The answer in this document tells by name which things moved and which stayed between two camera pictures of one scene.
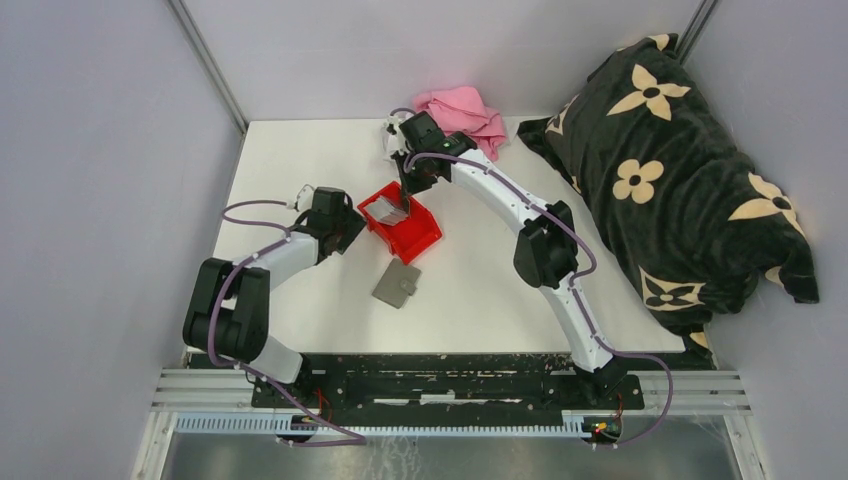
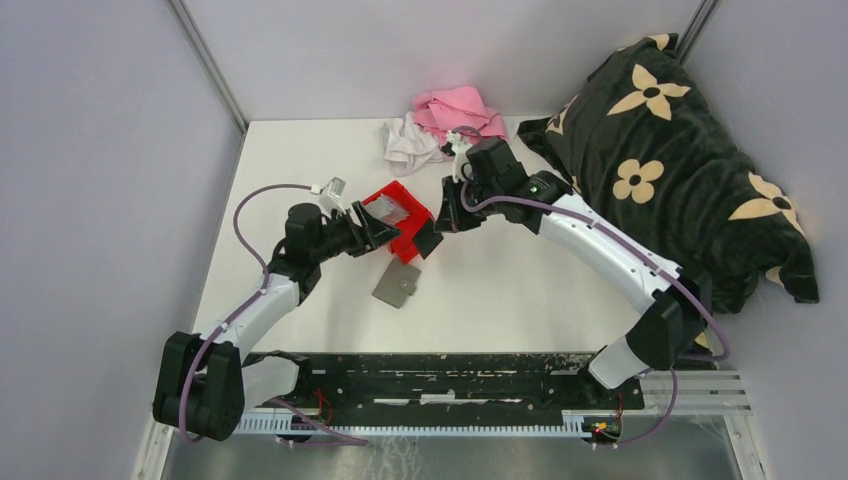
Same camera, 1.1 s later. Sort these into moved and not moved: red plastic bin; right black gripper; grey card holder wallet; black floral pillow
Moved: right black gripper
Not moved: black floral pillow; red plastic bin; grey card holder wallet
